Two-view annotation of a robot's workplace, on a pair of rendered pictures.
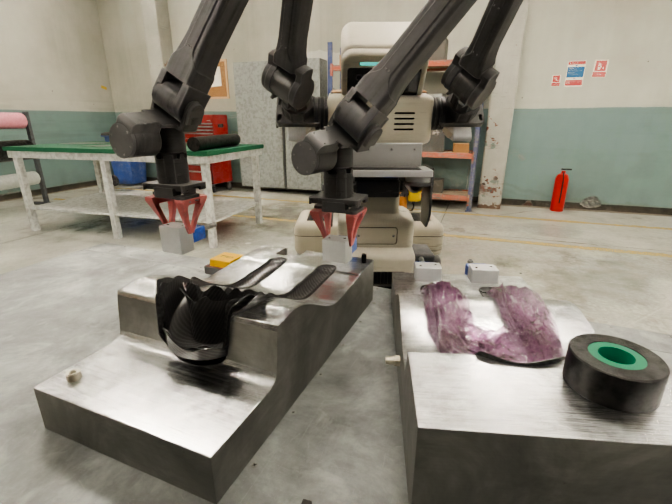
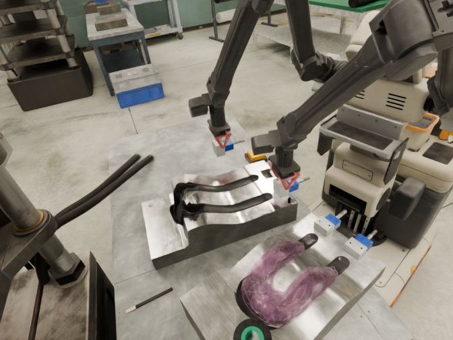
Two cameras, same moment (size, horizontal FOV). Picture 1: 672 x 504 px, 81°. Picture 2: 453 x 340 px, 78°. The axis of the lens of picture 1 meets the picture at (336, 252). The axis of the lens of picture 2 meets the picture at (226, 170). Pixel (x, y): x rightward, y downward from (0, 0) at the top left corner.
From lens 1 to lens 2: 0.63 m
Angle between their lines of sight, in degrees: 49
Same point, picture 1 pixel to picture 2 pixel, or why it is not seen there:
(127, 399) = (154, 223)
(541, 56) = not seen: outside the picture
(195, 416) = (160, 242)
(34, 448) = (139, 219)
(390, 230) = (367, 171)
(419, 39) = (312, 108)
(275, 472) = (174, 272)
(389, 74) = (296, 121)
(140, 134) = (195, 109)
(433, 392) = (199, 292)
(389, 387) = not seen: hidden behind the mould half
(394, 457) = not seen: hidden behind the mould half
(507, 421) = (201, 320)
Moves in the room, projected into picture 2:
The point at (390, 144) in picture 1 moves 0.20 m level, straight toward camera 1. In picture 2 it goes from (376, 117) to (336, 140)
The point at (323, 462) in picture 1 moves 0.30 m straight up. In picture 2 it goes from (188, 280) to (166, 214)
